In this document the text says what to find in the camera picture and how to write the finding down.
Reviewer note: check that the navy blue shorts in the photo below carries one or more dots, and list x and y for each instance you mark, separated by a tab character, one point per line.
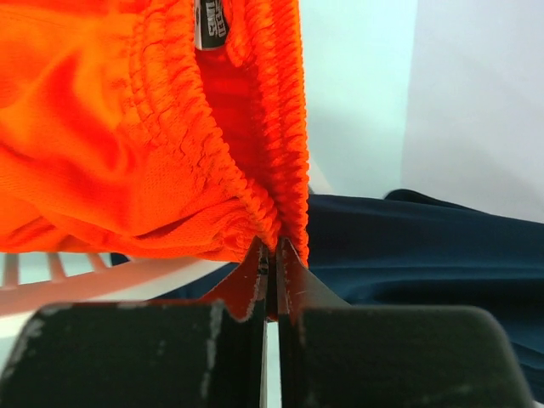
409	248

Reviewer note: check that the white plastic laundry basket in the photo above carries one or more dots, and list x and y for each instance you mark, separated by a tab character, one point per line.
30	280

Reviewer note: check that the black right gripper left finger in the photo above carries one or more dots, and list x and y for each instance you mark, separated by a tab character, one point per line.
207	352

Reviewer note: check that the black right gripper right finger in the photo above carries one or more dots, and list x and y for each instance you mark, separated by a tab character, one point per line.
333	354

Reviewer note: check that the orange mesh shorts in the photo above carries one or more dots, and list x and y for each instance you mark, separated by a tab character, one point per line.
156	129

